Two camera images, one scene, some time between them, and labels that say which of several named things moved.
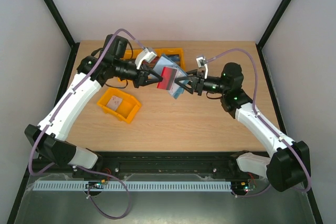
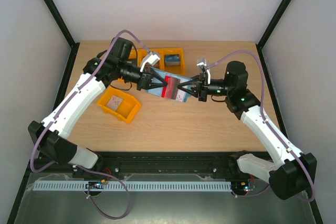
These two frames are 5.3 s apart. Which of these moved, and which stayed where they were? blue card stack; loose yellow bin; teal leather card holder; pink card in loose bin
Moved: teal leather card holder
Stayed: loose yellow bin; blue card stack; pink card in loose bin
